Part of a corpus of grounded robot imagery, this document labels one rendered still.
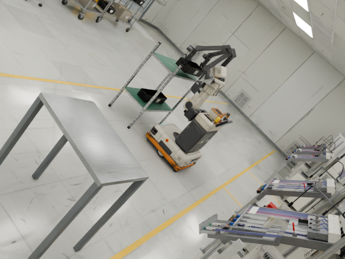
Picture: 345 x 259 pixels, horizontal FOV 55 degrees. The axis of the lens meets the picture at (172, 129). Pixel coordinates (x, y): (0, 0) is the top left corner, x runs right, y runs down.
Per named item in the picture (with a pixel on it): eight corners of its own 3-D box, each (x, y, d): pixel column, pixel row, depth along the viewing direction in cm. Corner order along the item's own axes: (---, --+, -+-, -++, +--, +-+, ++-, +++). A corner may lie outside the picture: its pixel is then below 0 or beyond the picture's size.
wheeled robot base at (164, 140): (193, 166, 490) (205, 154, 482) (175, 172, 432) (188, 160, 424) (164, 133, 507) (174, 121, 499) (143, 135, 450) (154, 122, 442)
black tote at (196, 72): (183, 72, 425) (189, 66, 422) (175, 63, 430) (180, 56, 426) (198, 77, 477) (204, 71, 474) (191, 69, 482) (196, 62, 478)
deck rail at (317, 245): (231, 234, 259) (232, 226, 258) (232, 233, 261) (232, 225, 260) (333, 253, 229) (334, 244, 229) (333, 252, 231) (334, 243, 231)
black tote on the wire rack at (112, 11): (103, 11, 763) (107, 5, 758) (95, 2, 771) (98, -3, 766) (113, 15, 799) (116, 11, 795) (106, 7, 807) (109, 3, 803)
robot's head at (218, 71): (226, 78, 442) (227, 67, 441) (222, 77, 423) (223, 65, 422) (216, 79, 448) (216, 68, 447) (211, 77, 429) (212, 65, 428)
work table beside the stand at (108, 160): (35, 175, 263) (93, 100, 237) (79, 251, 237) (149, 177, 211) (-21, 180, 224) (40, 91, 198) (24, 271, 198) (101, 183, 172)
